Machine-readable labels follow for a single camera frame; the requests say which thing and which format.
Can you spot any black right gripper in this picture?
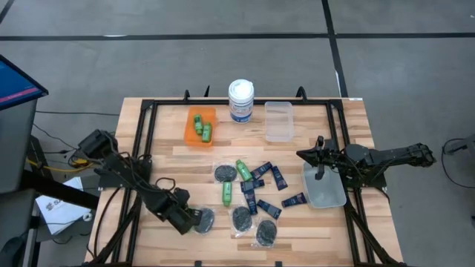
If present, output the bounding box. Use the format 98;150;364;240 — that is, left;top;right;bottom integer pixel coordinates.
296;134;349;167

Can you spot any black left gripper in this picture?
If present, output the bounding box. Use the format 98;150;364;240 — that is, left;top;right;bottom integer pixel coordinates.
162;187;203;236

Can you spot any bagged black comb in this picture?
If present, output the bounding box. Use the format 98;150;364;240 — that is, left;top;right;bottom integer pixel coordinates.
229;204;255;239
192;206;217;236
212;162;239;185
252;218;279;249

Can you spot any dark blue travel tube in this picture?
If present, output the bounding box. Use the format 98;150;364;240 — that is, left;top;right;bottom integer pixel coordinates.
249;161;274;181
270;165;289;191
280;191;309;209
239;179;266;194
243;188;259;217
256;199;284;221

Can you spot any translucent plastic tub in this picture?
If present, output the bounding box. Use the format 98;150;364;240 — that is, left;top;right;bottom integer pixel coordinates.
301;160;348;210

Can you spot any clear rectangular plastic container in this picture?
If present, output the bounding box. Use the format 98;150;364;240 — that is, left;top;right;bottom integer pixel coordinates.
263;100;295;144

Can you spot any orange plastic bin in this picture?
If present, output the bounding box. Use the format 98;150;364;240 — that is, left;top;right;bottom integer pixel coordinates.
183;105;218;149

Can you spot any white wipes canister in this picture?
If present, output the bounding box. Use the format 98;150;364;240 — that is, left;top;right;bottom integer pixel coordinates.
227;78;256;125

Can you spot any white printed paper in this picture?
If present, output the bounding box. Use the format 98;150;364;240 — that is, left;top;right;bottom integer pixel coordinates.
34;177;93;236

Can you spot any grey cabinet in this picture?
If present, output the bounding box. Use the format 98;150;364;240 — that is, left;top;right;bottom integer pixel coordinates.
0;99;39;194

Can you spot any monitor with blue screen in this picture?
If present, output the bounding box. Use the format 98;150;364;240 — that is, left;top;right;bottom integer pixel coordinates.
0;54;50;112

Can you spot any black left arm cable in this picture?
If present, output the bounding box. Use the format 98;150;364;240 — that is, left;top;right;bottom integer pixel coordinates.
154;177;177;193

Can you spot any black floor cable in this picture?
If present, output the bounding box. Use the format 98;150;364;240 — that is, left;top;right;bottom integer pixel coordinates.
440;136;475;191

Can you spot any yellow cable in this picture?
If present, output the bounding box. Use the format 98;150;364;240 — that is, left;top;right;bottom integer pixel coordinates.
24;158;94;174

